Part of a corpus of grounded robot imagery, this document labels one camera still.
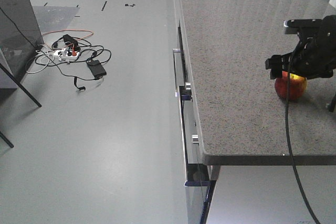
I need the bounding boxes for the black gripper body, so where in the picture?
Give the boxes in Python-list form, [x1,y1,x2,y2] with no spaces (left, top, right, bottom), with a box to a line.
[284,15,335,79]

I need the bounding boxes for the dark grey cabinet panel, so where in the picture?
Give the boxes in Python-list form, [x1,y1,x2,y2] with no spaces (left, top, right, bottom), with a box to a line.
[0,0,44,104]

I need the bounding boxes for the red yellow apple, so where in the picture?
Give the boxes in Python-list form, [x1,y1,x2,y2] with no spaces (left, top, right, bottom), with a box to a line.
[275,71,307,101]

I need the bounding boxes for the black power adapter brick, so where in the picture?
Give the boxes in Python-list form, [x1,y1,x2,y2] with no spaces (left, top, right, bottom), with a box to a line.
[87,60,107,79]

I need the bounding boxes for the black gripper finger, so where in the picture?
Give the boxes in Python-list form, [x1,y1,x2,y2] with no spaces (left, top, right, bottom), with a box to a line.
[265,54,291,79]

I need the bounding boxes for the steel drawer handle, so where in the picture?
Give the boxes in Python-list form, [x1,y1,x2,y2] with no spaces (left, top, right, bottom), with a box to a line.
[172,48,181,98]

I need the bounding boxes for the white power strip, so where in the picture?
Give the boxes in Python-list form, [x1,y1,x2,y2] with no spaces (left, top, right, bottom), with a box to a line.
[53,48,79,61]

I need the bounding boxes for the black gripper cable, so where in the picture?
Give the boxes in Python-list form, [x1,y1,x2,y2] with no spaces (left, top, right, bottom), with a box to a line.
[285,50,321,224]

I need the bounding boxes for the orange cable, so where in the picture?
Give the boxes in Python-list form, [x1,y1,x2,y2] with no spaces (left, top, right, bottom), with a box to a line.
[41,29,95,41]

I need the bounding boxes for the grey granite kitchen counter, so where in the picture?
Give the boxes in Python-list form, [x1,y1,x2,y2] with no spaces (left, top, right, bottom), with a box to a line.
[172,0,336,224]

